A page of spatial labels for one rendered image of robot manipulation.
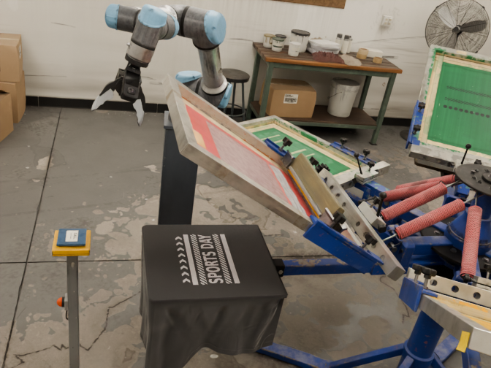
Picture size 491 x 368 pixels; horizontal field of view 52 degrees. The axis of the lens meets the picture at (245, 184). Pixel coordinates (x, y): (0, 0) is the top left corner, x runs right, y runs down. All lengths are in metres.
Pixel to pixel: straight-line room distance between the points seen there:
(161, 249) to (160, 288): 0.22
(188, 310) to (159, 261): 0.22
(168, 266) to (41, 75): 3.99
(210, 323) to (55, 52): 4.11
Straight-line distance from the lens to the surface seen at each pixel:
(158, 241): 1.98
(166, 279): 1.81
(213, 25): 1.93
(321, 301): 3.35
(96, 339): 2.92
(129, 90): 1.49
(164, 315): 1.77
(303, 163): 1.95
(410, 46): 6.37
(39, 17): 5.46
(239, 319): 1.86
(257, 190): 1.44
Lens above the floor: 2.11
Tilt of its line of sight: 28 degrees down
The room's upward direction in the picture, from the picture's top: 10 degrees clockwise
